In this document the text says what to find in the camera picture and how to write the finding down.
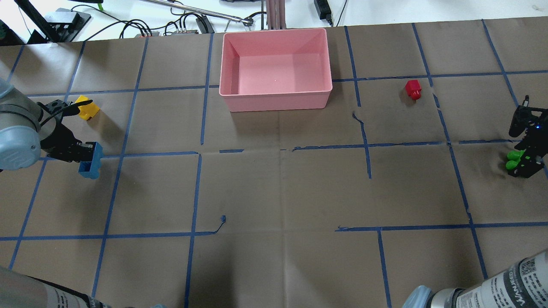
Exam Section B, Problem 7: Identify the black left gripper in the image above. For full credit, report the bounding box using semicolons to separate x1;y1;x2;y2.
39;100;92;163

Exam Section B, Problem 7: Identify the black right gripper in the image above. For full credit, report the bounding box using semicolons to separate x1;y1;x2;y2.
508;105;548;178

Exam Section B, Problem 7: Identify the blue toy block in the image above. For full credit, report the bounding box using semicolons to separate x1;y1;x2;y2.
78;142;104;180

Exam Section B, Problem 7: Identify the green toy block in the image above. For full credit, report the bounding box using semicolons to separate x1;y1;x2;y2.
505;150;525;171

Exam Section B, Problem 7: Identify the yellow toy block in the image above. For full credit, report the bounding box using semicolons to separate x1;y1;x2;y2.
75;95;101;121

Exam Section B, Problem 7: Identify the red toy block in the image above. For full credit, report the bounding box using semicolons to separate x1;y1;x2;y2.
405;79;422;100

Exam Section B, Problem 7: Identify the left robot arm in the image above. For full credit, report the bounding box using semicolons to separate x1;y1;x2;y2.
0;80;104;179

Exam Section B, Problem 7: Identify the pink plastic box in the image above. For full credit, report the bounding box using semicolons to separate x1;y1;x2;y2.
219;29;333;113

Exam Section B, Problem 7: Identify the black stand base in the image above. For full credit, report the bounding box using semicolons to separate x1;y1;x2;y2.
27;8;91;44

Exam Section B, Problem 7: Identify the metal rod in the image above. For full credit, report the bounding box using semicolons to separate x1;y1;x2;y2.
144;0;254;26

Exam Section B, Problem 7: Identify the black power adapter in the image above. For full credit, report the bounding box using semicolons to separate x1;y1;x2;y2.
313;0;333;24

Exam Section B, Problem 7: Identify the black braided cable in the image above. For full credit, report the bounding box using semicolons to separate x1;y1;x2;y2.
39;98;93;127

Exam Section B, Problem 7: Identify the aluminium frame post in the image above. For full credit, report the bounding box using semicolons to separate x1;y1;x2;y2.
266;0;286;30

